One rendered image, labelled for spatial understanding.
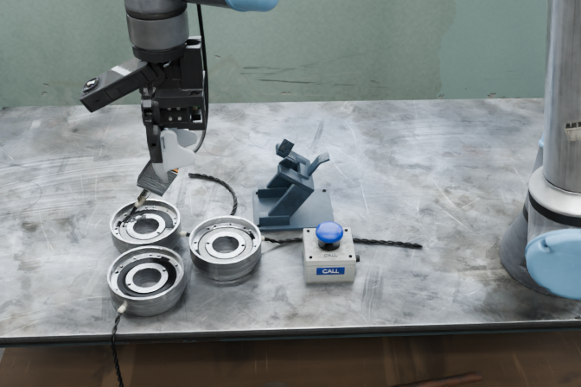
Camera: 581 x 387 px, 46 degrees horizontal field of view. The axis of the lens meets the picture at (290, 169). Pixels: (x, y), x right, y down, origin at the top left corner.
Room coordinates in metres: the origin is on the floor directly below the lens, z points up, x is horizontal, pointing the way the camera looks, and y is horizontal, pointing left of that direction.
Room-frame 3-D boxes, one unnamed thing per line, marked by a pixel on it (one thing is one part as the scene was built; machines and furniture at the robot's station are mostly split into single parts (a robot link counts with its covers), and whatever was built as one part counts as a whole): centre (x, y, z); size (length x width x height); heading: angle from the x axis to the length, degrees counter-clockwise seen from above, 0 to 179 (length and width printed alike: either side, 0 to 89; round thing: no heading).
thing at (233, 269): (0.75, 0.09, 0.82); 0.10 x 0.10 x 0.04
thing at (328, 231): (0.73, -0.06, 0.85); 0.04 x 0.04 x 0.05
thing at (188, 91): (0.79, 0.16, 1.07); 0.09 x 0.08 x 0.12; 94
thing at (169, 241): (0.79, 0.22, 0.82); 0.10 x 0.10 x 0.04
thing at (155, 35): (0.80, 0.17, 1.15); 0.08 x 0.08 x 0.05
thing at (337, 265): (0.73, -0.06, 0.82); 0.08 x 0.07 x 0.05; 93
